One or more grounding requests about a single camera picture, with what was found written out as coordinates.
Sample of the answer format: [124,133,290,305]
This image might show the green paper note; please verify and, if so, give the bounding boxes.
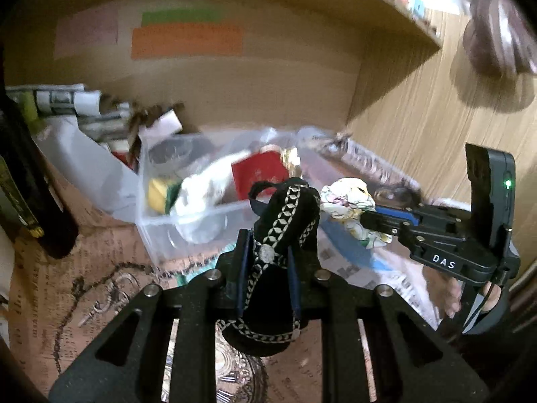
[141,6,226,25]

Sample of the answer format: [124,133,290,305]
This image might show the wooden shelf board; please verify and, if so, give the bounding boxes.
[42,0,445,50]

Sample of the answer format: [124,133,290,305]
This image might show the rolled newspapers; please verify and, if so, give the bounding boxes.
[6,85,132,136]

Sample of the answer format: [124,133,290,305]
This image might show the white floral cloth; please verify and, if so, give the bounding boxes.
[320,177,394,250]

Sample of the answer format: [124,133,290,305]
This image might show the gold shiny ornament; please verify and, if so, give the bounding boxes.
[280,146,303,178]

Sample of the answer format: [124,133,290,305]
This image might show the small clear glass dish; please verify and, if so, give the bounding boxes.
[373,185,412,203]

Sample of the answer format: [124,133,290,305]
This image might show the orange paper note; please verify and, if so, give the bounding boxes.
[131,24,243,60]

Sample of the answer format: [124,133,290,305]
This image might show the black patterned sandal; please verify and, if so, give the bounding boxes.
[218,178,322,357]

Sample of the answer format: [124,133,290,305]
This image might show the white plastic bag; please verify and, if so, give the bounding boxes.
[36,117,142,224]

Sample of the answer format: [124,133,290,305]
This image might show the clear plastic box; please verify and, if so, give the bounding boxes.
[136,127,322,262]

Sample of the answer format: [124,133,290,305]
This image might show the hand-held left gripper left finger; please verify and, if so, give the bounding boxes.
[48,230,252,403]

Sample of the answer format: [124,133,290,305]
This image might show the dark round lid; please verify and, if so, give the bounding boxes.
[149,138,190,165]

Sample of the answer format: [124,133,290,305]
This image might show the black bottle with gold label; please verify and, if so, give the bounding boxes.
[0,90,79,260]

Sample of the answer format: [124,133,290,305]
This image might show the teal cloth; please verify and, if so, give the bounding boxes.
[175,241,236,288]

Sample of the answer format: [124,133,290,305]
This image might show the brown printed table cloth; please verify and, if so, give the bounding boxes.
[7,168,441,403]

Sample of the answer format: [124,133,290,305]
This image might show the pink paper note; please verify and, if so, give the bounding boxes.
[54,6,120,60]

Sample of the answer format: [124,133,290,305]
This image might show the yellow green sponge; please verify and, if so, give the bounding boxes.
[148,177,182,216]

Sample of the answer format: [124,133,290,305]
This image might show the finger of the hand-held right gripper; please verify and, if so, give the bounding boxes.
[375,205,425,225]
[360,211,405,241]

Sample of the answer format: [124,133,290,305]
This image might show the person's right hand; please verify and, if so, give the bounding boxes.
[440,278,503,320]

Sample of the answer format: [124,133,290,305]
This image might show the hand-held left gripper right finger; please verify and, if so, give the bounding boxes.
[287,248,491,403]

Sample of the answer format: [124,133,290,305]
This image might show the newspaper sheet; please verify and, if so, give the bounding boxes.
[318,247,439,326]

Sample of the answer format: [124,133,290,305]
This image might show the red pouch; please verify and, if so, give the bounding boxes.
[232,150,291,201]

